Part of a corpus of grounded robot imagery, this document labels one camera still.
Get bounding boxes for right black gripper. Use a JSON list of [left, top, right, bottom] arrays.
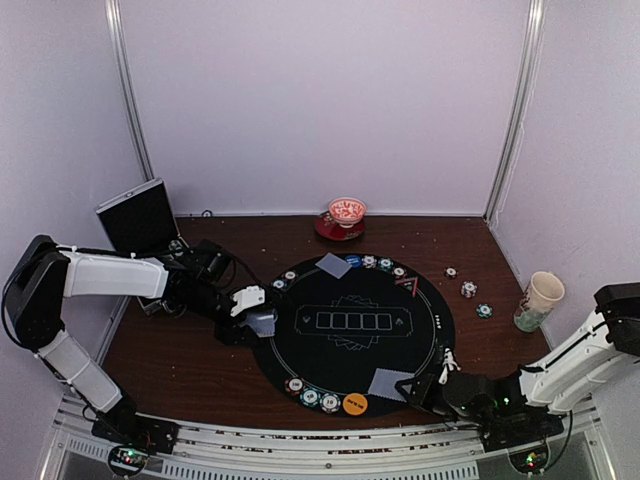
[[396, 375, 491, 429]]

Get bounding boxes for grey playing card deck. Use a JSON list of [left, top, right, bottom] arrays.
[[240, 308, 278, 339]]

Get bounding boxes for blue cream poker chip stack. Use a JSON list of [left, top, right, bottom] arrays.
[[460, 281, 478, 299]]

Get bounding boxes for orange big blind button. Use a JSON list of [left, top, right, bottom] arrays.
[[342, 392, 368, 416]]

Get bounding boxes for red black triangle marker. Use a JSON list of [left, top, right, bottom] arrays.
[[395, 276, 419, 297]]

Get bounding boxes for single grey playing card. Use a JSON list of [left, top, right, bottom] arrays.
[[315, 253, 351, 279]]

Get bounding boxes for blue small blind button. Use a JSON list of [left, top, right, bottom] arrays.
[[345, 255, 363, 268]]

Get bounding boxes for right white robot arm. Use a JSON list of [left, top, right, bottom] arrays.
[[394, 283, 639, 442]]

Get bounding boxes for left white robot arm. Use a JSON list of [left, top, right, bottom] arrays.
[[1, 235, 278, 444]]

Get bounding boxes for aluminium poker case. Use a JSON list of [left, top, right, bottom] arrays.
[[94, 177, 186, 319]]

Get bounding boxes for dark red saucer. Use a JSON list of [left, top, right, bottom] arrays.
[[314, 211, 366, 242]]

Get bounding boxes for black round poker mat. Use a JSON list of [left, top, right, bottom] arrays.
[[254, 258, 455, 417]]

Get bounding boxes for red white patterned bowl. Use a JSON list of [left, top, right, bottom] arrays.
[[328, 197, 367, 228]]

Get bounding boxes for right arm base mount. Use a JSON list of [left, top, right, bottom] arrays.
[[480, 416, 566, 476]]

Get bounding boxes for front aluminium rail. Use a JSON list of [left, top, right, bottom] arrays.
[[35, 408, 622, 479]]

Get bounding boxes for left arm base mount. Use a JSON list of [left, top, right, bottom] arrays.
[[91, 415, 179, 479]]

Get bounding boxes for right aluminium frame post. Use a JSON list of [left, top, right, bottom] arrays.
[[483, 0, 546, 226]]

